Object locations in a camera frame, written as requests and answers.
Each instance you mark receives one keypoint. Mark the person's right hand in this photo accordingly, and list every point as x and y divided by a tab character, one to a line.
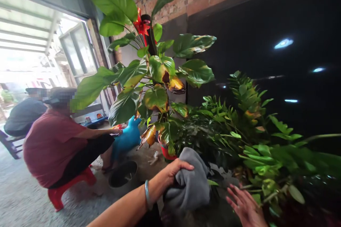
247	209

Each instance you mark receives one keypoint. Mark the person's left hand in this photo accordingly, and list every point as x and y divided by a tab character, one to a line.
170	171

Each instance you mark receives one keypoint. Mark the person's right fingers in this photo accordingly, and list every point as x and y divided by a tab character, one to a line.
237	197

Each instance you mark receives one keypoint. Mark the grey cloth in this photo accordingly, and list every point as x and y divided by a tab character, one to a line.
191	181

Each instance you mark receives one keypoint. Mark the small-leaf green plant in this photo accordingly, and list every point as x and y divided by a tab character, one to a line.
255	142

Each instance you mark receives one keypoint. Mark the red flower pot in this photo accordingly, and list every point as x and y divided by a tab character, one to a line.
166	153

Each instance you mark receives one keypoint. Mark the white crumpled scrap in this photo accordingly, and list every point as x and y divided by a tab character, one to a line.
154	158

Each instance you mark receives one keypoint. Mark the black bucket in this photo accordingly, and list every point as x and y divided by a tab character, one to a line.
123	175

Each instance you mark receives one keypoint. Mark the blue plastic bag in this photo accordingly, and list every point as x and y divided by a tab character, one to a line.
126	139

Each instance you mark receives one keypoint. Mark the large-leaf potted plant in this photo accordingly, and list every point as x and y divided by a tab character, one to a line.
157	72

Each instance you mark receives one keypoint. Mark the low grey bench with items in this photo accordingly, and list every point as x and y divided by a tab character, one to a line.
92	116

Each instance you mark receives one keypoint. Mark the red plastic stool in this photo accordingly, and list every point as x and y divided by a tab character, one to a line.
60	195

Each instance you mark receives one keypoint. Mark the red ribbon bow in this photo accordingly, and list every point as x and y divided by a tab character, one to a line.
140	24

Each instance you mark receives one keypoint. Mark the window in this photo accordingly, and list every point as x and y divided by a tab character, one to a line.
78	51

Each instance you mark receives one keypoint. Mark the dark wooden bench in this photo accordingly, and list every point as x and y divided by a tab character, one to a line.
10	143

